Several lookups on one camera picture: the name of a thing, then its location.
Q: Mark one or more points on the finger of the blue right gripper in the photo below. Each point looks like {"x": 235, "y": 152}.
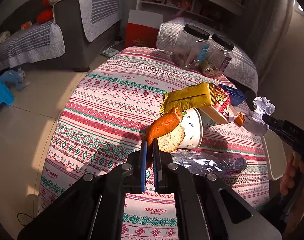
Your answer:
{"x": 272, "y": 123}

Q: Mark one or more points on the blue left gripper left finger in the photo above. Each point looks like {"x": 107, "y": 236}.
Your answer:
{"x": 142, "y": 164}

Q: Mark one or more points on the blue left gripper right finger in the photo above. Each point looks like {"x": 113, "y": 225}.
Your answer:
{"x": 157, "y": 165}

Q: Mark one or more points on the white paper ball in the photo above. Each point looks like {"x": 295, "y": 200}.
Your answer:
{"x": 253, "y": 121}

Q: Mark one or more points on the orange peel piece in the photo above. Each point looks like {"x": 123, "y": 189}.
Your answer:
{"x": 168, "y": 131}

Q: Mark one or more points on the dark blue carton box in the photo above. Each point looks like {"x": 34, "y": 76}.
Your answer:
{"x": 236, "y": 96}

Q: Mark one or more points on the white floral paper cup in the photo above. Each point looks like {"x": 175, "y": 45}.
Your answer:
{"x": 192, "y": 124}

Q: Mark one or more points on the red instant noodle packet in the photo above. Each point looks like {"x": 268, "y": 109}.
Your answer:
{"x": 221, "y": 110}

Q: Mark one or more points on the light blue milk carton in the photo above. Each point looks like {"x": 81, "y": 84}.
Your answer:
{"x": 209, "y": 120}

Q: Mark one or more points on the clear Ganten plastic bottle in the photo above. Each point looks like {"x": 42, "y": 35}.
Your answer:
{"x": 222, "y": 164}

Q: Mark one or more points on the gold foil snack bag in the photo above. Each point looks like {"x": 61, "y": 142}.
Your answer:
{"x": 196, "y": 96}

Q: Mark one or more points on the person's right hand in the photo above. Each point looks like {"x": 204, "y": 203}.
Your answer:
{"x": 294, "y": 165}

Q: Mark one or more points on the patterned handmade tablecloth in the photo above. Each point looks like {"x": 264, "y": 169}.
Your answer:
{"x": 106, "y": 118}

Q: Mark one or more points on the clear jar purple label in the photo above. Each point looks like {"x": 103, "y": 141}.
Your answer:
{"x": 218, "y": 56}

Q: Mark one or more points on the white power strip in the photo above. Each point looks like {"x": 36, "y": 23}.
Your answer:
{"x": 110, "y": 52}

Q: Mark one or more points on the clear jar teal label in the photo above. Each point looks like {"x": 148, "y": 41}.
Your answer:
{"x": 191, "y": 47}

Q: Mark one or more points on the red and white box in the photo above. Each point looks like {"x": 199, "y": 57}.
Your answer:
{"x": 142, "y": 28}

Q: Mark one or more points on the grey sofa with covers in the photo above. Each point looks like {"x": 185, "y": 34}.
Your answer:
{"x": 78, "y": 32}

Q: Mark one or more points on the blue plush toy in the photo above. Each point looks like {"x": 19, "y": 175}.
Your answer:
{"x": 15, "y": 77}

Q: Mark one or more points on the white bookshelf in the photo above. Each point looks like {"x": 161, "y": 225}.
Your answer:
{"x": 215, "y": 13}

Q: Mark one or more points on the red cushion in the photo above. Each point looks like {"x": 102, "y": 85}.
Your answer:
{"x": 46, "y": 14}

